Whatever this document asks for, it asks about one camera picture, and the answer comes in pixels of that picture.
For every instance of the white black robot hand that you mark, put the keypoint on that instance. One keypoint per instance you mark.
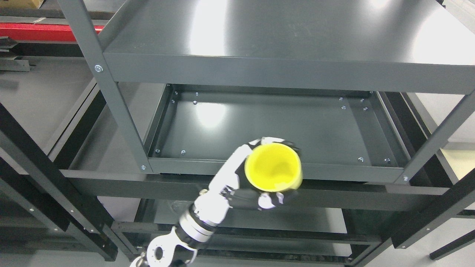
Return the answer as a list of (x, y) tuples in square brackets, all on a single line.
[(230, 188)]

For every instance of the yellow plastic cup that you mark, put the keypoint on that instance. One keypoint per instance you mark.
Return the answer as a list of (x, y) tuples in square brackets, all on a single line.
[(274, 167)]

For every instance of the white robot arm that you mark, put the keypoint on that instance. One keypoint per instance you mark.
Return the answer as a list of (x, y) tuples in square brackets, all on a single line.
[(179, 247)]

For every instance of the black metal shelf rack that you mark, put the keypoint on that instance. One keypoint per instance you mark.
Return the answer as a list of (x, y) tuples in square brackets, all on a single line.
[(48, 103)]

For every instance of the grey metal shelf unit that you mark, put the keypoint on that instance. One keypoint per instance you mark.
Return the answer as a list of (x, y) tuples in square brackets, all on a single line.
[(368, 90)]

